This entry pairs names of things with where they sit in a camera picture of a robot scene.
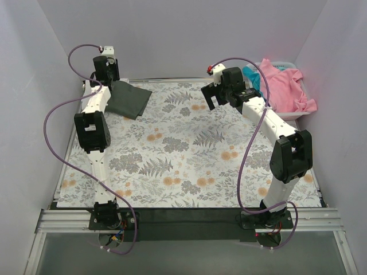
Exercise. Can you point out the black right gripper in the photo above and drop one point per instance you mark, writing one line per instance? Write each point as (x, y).
(211, 93)

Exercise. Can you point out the pink t shirt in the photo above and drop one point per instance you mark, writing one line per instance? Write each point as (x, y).
(284, 89)

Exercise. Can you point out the teal t shirt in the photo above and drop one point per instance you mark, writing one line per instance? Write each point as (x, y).
(255, 78)

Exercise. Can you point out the dark grey t shirt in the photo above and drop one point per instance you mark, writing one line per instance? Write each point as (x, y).
(127, 100)

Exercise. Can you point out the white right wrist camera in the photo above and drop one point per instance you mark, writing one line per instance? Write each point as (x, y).
(216, 72)

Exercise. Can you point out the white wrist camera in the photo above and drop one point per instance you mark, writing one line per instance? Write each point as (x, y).
(108, 52)
(216, 72)

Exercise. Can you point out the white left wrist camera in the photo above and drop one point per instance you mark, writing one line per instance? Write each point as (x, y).
(108, 52)

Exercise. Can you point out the white plastic laundry basket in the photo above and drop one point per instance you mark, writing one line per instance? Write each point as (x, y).
(291, 115)

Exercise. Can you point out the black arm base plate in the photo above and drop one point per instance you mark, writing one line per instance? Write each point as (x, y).
(198, 224)

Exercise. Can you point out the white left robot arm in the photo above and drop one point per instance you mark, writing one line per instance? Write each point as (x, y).
(94, 138)

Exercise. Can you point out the floral table mat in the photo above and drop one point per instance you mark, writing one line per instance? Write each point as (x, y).
(181, 154)

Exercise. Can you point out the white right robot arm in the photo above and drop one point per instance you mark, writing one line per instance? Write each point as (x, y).
(292, 149)

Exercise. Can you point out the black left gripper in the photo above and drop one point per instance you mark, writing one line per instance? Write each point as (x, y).
(106, 79)

